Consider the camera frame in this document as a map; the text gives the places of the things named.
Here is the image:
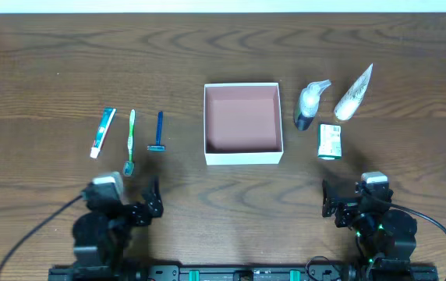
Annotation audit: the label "green white toothbrush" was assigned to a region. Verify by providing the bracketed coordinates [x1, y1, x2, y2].
[123, 109, 136, 176]

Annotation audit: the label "blue disposable razor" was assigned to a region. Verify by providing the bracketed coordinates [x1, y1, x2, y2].
[147, 111, 165, 152]

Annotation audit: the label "green white toothpaste tube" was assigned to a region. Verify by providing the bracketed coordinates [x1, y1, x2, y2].
[90, 107, 117, 158]

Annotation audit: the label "clear pump bottle dark liquid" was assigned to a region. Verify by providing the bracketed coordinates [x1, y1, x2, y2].
[293, 80, 331, 131]

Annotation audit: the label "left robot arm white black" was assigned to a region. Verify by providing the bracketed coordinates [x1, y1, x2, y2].
[73, 172, 164, 279]

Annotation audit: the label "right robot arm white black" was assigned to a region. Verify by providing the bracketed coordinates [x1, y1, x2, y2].
[322, 177, 417, 267]

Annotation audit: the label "small green white carton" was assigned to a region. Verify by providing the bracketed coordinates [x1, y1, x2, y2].
[317, 124, 342, 160]

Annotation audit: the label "white patterned squeeze tube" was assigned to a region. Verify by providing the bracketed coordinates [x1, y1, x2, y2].
[334, 64, 373, 121]

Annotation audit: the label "white box with pink interior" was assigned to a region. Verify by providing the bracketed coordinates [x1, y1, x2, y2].
[203, 82, 284, 165]

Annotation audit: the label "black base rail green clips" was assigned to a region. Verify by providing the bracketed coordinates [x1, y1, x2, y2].
[48, 263, 439, 281]

